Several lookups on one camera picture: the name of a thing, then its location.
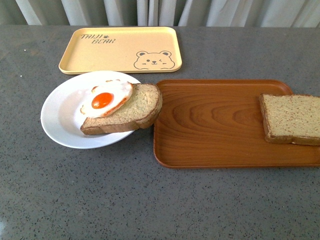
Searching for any white round plate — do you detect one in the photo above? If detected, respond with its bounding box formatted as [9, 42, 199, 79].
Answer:
[40, 70, 139, 149]

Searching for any bread slice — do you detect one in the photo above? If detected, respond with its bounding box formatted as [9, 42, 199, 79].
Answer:
[80, 83, 163, 135]
[259, 93, 320, 146]

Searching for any brown wooden tray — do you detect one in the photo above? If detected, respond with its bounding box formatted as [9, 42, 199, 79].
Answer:
[153, 79, 320, 168]

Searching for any fried egg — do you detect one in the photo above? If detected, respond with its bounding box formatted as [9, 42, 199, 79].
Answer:
[80, 79, 134, 118]

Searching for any yellow bear tray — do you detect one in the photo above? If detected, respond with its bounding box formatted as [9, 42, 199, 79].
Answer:
[58, 26, 182, 75]

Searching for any grey curtain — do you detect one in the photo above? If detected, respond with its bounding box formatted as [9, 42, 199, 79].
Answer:
[0, 0, 320, 28]

